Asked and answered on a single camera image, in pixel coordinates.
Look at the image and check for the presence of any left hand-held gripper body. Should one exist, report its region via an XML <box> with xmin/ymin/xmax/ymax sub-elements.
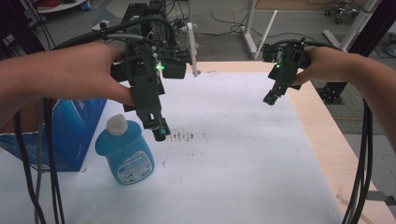
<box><xmin>110</xmin><ymin>1</ymin><xmax>191</xmax><ymax>131</ymax></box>

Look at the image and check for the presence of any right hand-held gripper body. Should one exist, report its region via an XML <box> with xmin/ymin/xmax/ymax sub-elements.
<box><xmin>262</xmin><ymin>37</ymin><xmax>312</xmax><ymax>95</ymax></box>

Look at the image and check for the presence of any blue bottle with white cap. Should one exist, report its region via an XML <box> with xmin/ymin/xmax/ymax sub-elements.
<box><xmin>94</xmin><ymin>113</ymin><xmax>156</xmax><ymax>187</ymax></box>

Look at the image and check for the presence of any person's right hand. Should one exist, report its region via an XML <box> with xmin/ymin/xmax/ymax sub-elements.
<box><xmin>290</xmin><ymin>46</ymin><xmax>350</xmax><ymax>87</ymax></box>

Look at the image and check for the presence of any person's left hand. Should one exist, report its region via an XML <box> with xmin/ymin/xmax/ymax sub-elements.
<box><xmin>65</xmin><ymin>41</ymin><xmax>135</xmax><ymax>106</ymax></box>

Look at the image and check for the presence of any white metal stand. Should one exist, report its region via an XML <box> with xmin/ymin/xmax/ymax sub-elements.
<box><xmin>238</xmin><ymin>0</ymin><xmax>278</xmax><ymax>61</ymax></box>

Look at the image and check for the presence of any light wooden table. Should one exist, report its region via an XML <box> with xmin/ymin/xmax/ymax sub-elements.
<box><xmin>0</xmin><ymin>60</ymin><xmax>396</xmax><ymax>224</ymax></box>

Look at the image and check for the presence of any white bar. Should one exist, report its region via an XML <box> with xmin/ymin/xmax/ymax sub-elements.
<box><xmin>185</xmin><ymin>21</ymin><xmax>202</xmax><ymax>78</ymax></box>

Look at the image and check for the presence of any white table mat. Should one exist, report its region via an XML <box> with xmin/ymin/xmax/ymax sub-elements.
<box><xmin>0</xmin><ymin>70</ymin><xmax>344</xmax><ymax>224</ymax></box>

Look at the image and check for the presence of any white power strip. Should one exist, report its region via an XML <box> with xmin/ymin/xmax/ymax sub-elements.
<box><xmin>91</xmin><ymin>19</ymin><xmax>112</xmax><ymax>33</ymax></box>

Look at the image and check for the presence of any white desk leg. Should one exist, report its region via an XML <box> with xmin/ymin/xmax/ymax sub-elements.
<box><xmin>322</xmin><ymin>0</ymin><xmax>379</xmax><ymax>52</ymax></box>

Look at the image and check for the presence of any office chair base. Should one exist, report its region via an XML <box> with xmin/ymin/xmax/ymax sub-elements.
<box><xmin>322</xmin><ymin>0</ymin><xmax>360</xmax><ymax>26</ymax></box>

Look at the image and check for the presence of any blue cardboard box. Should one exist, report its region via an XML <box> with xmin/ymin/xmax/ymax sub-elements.
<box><xmin>0</xmin><ymin>98</ymin><xmax>108</xmax><ymax>173</ymax></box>

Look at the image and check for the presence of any black foot bracket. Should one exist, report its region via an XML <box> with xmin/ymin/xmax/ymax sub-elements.
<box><xmin>317</xmin><ymin>81</ymin><xmax>347</xmax><ymax>105</ymax></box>

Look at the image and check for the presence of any thick black cable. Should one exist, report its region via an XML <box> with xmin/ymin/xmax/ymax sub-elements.
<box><xmin>51</xmin><ymin>15</ymin><xmax>179</xmax><ymax>51</ymax></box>

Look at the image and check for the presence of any black floor cable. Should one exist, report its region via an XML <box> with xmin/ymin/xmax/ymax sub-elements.
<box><xmin>199</xmin><ymin>10</ymin><xmax>316</xmax><ymax>42</ymax></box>

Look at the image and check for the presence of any black frame post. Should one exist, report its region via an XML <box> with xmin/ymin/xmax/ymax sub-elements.
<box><xmin>347</xmin><ymin>0</ymin><xmax>396</xmax><ymax>59</ymax></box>

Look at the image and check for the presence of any thin grey cable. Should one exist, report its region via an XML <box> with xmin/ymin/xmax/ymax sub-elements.
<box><xmin>33</xmin><ymin>114</ymin><xmax>45</xmax><ymax>224</ymax></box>

